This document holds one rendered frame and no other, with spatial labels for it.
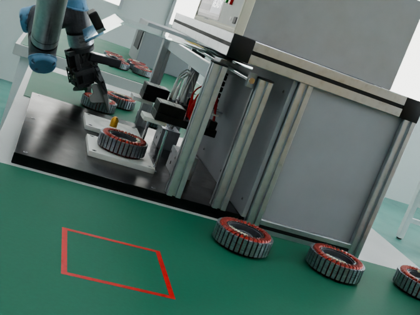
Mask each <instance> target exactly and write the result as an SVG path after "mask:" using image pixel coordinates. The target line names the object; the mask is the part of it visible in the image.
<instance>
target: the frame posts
mask: <svg viewBox="0 0 420 315"><path fill-rule="evenodd" d="M167 41H168V40H166V39H163V40H162V43H161V47H160V49H159V52H158V55H157V58H156V62H155V64H154V67H153V70H152V73H151V76H150V78H149V82H150V83H154V84H158V85H160V83H161V80H162V78H163V74H164V72H165V69H166V66H167V63H168V60H169V57H170V54H171V51H169V50H168V49H166V48H165V47H166V43H167ZM228 67H229V66H227V65H226V64H223V63H221V62H218V61H215V60H211V62H210V64H209V67H208V70H207V73H206V76H205V78H204V81H203V84H202V87H201V90H200V92H199V96H198V98H197V101H196V104H195V107H194V109H193V112H192V115H191V118H190V120H189V124H188V125H187V129H186V132H185V134H184V137H183V140H182V143H181V146H180V148H179V152H178V154H177V157H176V160H175V162H174V166H173V168H172V171H171V174H170V177H169V179H168V182H167V185H166V188H165V192H166V195H168V196H175V198H179V199H180V198H181V196H182V193H183V190H184V187H185V185H186V182H187V180H188V176H189V173H190V171H191V168H192V166H193V162H194V160H195V157H196V154H197V152H198V149H199V146H200V143H201V140H202V138H203V135H204V132H205V130H206V126H207V125H208V121H209V118H210V116H211V113H212V111H213V107H214V105H215V102H216V99H217V97H218V94H219V91H220V88H221V85H222V83H223V80H224V77H225V75H226V71H227V69H228ZM273 84H274V82H273V81H271V80H269V79H266V78H264V77H261V76H258V77H257V79H256V83H255V85H254V88H253V89H251V93H250V95H249V98H248V100H247V103H246V106H245V108H244V111H243V114H242V116H241V120H240V122H239V125H238V127H237V130H236V133H235V135H234V138H233V140H232V143H231V146H230V148H229V152H228V154H227V157H226V160H225V162H224V165H223V167H222V170H221V173H220V175H219V178H218V180H217V183H216V187H215V188H214V192H213V194H212V197H211V200H210V202H209V203H210V204H211V207H212V208H215V209H217V208H219V209H220V210H222V211H226V208H227V206H228V203H229V200H230V198H231V194H232V193H233V190H234V187H235V185H236V181H237V180H238V176H239V173H240V172H241V168H242V166H243V163H244V160H245V158H246V155H247V153H248V150H249V147H250V145H251V142H252V140H253V137H254V134H255V132H256V129H257V126H258V124H259V121H260V118H261V116H262V113H263V111H264V108H265V105H266V103H267V100H268V97H269V95H270V92H271V89H272V87H273ZM153 104H154V103H153ZM153 104H152V106H151V105H148V104H145V103H141V106H140V108H139V111H138V114H137V117H136V120H135V125H136V126H141V127H142V128H145V127H146V124H147V121H144V120H143V119H142V117H141V111H145V112H147V113H150V112H151V109H152V107H153Z"/></svg>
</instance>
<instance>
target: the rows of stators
mask: <svg viewBox="0 0 420 315"><path fill-rule="evenodd" d="M392 280H393V281H394V283H395V285H396V286H397V287H399V289H401V290H402V291H404V292H405V293H408V294H409V295H412V297H414V298H415V297H416V299H420V269H418V268H417V267H414V266H408V265H400V266H398V267H397V269H396V272H395V273H394V276H393V278H392Z"/></svg>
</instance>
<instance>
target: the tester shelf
mask: <svg viewBox="0 0 420 315"><path fill-rule="evenodd" d="M172 28H173V29H175V30H177V31H179V32H181V33H183V34H185V35H187V36H189V37H190V38H193V39H195V40H197V41H199V42H200V43H202V44H204V45H206V46H208V47H210V48H212V49H214V50H216V51H218V52H219V53H221V54H223V55H225V56H227V57H229V58H233V59H236V60H238V61H241V62H244V63H246V64H250V65H253V66H256V67H258V68H261V69H264V70H267V71H270V72H272V73H275V74H278V75H281V76H284V77H286V78H289V79H292V80H295V81H298V82H300V83H303V84H307V85H309V86H312V87H314V88H318V89H320V90H323V91H326V92H329V93H331V94H335V95H337V96H340V97H342V98H346V99H348V100H351V101H354V102H357V103H359V104H363V105H365V106H368V107H370V108H374V109H377V110H379V111H382V112H385V113H388V114H391V115H393V116H396V117H399V118H401V119H405V120H407V121H410V122H412V123H416V124H417V122H418V119H419V117H420V101H417V100H415V99H411V98H410V97H406V96H403V95H400V94H398V93H395V92H392V91H389V90H387V89H384V88H381V87H379V86H376V85H373V84H370V83H368V82H365V81H362V80H360V79H357V78H355V77H352V76H348V75H346V74H343V73H341V72H338V71H335V70H333V69H329V68H328V67H324V66H322V65H319V64H316V63H314V62H311V61H308V60H305V59H303V58H300V57H297V56H294V55H292V54H289V53H286V52H284V51H281V50H278V49H275V48H273V47H270V46H267V45H265V44H262V43H260V42H257V41H254V40H252V39H249V38H246V37H244V36H240V35H238V34H235V33H232V32H229V31H226V30H224V29H221V28H218V27H216V26H212V25H210V24H207V23H205V22H201V21H198V20H196V19H193V18H190V17H187V16H184V15H182V14H179V13H176V15H175V18H174V21H173V24H172Z"/></svg>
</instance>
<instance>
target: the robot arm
mask: <svg viewBox="0 0 420 315"><path fill-rule="evenodd" d="M88 11H89V8H88V5H87V1H86V0H36V5H32V6H27V7H22V8H21V9H20V11H19V18H20V23H21V28H22V30H23V32H24V33H28V57H27V58H28V60H29V67H30V68H31V69H32V70H33V71H34V72H36V73H41V74H42V73H43V74H46V73H50V72H52V71H53V70H55V68H56V61H57V57H56V52H57V48H58V42H59V38H60V34H61V29H64V28H65V29H66V34H67V40H68V44H69V47H70V48H69V49H65V50H64V52H65V56H66V62H67V67H66V71H67V77H68V81H69V83H71V84H73V85H74V87H73V91H83V90H84V91H85V93H91V89H92V91H93V93H92V94H91V95H90V97H89V101H90V103H104V107H105V108H106V111H107V112H109V106H110V104H109V97H108V91H107V88H106V84H105V82H104V79H103V77H102V75H101V71H100V68H99V66H98V63H100V64H105V65H108V66H109V67H112V68H113V67H116V68H120V67H121V63H122V61H121V60H120V59H118V58H117V57H116V56H108V55H105V54H101V53H98V52H92V51H93V50H94V40H91V41H89V42H85V40H84V35H83V29H85V28H87V27H89V26H91V22H90V18H89V16H88V14H87V12H88ZM68 72H69V73H68ZM94 82H95V84H94ZM96 83H97V84H96ZM92 84H93V85H92Z"/></svg>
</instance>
